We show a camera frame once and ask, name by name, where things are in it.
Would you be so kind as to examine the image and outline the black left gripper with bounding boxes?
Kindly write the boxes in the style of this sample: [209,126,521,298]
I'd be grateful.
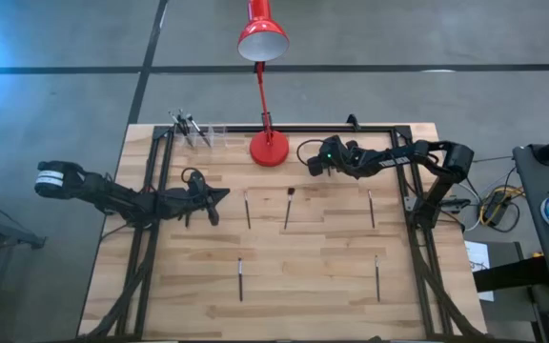
[186,169,232,228]

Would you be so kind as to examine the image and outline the black brush reddish-brown head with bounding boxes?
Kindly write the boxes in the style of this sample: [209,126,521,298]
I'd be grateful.
[283,187,296,231]

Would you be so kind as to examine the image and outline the black brush long silver ferrule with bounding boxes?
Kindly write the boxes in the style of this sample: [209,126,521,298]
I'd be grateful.
[236,257,245,303]

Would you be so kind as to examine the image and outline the clear acrylic organizer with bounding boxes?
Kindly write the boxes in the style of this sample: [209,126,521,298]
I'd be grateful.
[173,123,229,148]

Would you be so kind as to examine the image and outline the red desk lamp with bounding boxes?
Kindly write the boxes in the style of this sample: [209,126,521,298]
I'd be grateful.
[235,0,291,168]

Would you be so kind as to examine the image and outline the black power box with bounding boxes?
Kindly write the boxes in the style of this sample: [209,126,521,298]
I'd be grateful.
[485,190,510,221]

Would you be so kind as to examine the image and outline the white paper sheet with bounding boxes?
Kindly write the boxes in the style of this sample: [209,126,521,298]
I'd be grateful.
[463,239,496,302]

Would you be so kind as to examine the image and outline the grey cart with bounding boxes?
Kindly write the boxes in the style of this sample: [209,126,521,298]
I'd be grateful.
[511,142,549,294]

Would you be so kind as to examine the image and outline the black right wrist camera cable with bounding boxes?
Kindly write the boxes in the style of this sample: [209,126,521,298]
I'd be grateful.
[295,138,326,167]

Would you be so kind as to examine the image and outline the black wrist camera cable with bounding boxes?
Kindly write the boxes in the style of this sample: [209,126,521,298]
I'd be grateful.
[180,166,209,190]
[295,138,326,167]

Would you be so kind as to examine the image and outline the black left wrist camera cable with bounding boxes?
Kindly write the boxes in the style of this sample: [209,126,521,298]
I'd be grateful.
[180,166,209,190]

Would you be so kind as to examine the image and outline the black aluminium table frame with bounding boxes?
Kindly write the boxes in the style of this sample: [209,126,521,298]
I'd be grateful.
[114,124,455,340]

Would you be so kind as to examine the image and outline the black cable bundle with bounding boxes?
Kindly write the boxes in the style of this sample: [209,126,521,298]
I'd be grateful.
[83,228,154,340]
[410,228,480,340]

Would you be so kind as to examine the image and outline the yellow cable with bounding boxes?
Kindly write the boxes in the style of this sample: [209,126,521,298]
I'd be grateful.
[478,185,526,228]

